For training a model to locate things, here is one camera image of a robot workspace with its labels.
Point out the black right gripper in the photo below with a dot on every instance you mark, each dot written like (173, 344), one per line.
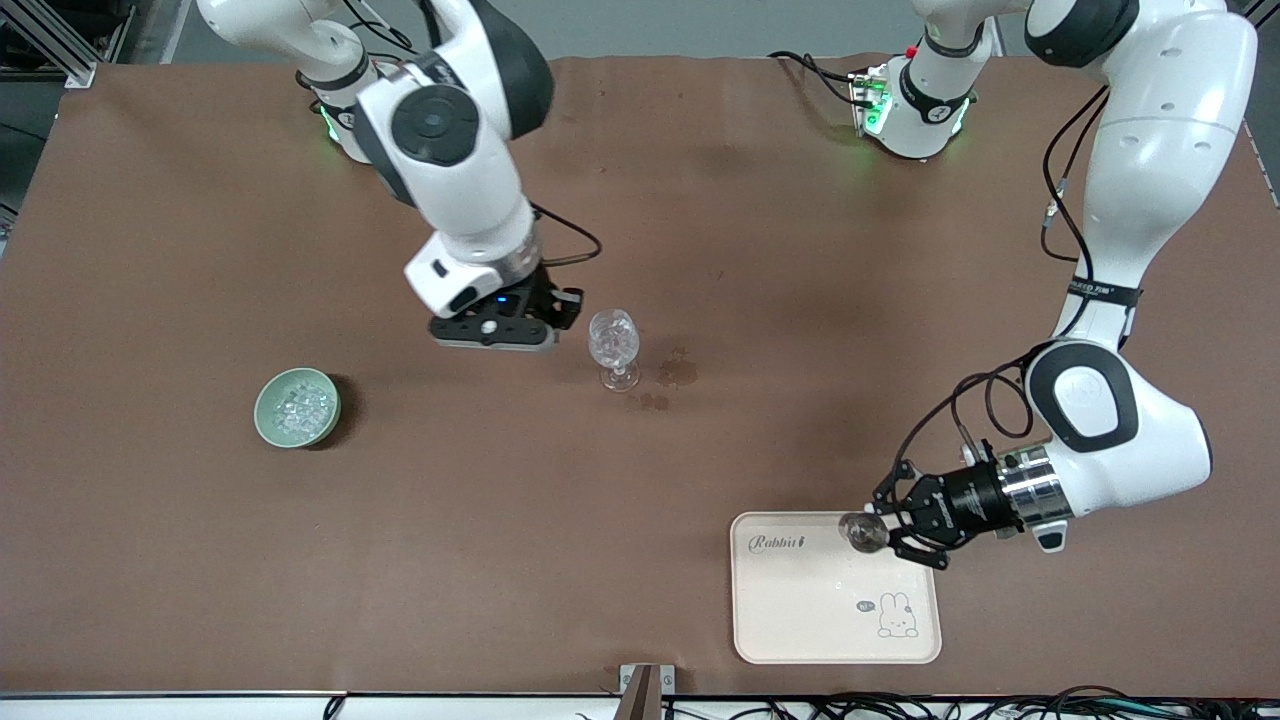
(546, 296)

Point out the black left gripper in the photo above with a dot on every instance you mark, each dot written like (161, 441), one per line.
(962, 501)

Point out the steel double jigger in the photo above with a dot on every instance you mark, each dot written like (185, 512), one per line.
(862, 532)

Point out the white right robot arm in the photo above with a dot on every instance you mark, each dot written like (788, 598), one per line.
(450, 150)

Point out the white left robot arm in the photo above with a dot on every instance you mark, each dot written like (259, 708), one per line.
(1160, 150)

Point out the clear wine glass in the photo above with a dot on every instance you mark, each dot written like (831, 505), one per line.
(613, 340)

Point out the clear ice cubes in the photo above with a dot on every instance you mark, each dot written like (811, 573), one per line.
(302, 408)

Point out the brown liquid spill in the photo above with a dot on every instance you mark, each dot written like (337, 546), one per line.
(678, 372)

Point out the cream rabbit print tray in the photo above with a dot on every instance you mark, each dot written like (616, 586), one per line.
(800, 610)

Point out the brown table cover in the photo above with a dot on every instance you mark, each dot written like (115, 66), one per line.
(500, 550)

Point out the green ceramic bowl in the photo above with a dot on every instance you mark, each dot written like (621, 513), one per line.
(265, 420)

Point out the metal mounting bracket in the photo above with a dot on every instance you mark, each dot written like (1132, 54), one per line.
(668, 678)

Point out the brown camera mount pole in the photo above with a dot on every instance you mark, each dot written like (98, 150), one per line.
(640, 695)

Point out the aluminium profile frame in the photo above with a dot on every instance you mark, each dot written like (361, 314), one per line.
(60, 45)

